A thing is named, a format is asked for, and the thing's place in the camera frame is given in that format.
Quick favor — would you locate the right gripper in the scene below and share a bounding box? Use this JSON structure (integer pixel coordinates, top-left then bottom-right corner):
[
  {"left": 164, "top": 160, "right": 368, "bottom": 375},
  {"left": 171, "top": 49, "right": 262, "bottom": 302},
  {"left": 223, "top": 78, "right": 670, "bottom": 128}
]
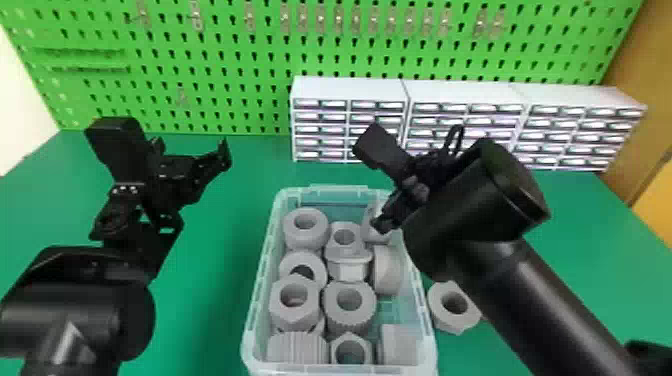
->
[{"left": 369, "top": 153, "right": 452, "bottom": 236}]

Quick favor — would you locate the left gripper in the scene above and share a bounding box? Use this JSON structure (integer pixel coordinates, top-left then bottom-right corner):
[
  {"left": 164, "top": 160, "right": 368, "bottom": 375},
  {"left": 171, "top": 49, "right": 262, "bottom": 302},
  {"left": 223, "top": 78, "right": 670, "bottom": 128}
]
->
[{"left": 137, "top": 137, "right": 234, "bottom": 215}]

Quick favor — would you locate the clear bin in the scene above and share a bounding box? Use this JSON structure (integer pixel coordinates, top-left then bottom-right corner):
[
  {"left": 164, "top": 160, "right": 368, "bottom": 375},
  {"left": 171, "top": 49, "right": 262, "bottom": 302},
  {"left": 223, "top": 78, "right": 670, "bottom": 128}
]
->
[{"left": 239, "top": 184, "right": 440, "bottom": 376}]

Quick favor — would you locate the white drawer cabinet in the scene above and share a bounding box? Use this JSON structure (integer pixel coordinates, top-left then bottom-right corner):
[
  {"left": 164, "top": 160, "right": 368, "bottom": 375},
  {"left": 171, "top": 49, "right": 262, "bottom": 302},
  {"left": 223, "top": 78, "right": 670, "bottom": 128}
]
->
[
  {"left": 289, "top": 75, "right": 411, "bottom": 163},
  {"left": 513, "top": 82, "right": 649, "bottom": 173},
  {"left": 403, "top": 78, "right": 529, "bottom": 159}
]

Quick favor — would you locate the grey ring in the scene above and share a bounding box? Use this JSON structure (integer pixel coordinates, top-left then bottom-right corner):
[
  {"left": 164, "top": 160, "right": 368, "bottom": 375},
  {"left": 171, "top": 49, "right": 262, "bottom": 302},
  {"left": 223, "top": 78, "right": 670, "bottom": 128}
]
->
[
  {"left": 376, "top": 323, "right": 420, "bottom": 367},
  {"left": 277, "top": 250, "right": 330, "bottom": 289},
  {"left": 321, "top": 280, "right": 379, "bottom": 338},
  {"left": 370, "top": 243, "right": 406, "bottom": 296},
  {"left": 281, "top": 206, "right": 331, "bottom": 253},
  {"left": 265, "top": 331, "right": 331, "bottom": 365}
]

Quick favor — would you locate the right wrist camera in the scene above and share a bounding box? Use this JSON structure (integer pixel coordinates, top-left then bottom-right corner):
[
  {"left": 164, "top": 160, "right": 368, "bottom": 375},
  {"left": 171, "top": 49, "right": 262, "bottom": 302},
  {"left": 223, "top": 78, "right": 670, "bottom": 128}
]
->
[{"left": 351, "top": 122, "right": 417, "bottom": 181}]

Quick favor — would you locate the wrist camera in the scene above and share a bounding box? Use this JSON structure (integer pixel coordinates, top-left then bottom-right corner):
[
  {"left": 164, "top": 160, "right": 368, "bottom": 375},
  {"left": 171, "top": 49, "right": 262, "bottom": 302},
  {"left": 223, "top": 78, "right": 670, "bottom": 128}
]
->
[
  {"left": 83, "top": 116, "right": 157, "bottom": 183},
  {"left": 351, "top": 122, "right": 417, "bottom": 181}
]

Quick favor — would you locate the black cable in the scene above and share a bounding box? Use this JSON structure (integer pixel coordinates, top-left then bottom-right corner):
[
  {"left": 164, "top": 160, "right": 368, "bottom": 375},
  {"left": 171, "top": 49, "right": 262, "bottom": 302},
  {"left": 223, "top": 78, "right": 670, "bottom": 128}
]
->
[{"left": 431, "top": 124, "right": 467, "bottom": 160}]

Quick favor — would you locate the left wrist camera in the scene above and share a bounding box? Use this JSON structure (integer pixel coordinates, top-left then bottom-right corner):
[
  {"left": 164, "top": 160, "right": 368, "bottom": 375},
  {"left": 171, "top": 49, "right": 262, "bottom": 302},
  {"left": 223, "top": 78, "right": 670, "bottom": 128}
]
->
[{"left": 83, "top": 116, "right": 157, "bottom": 183}]

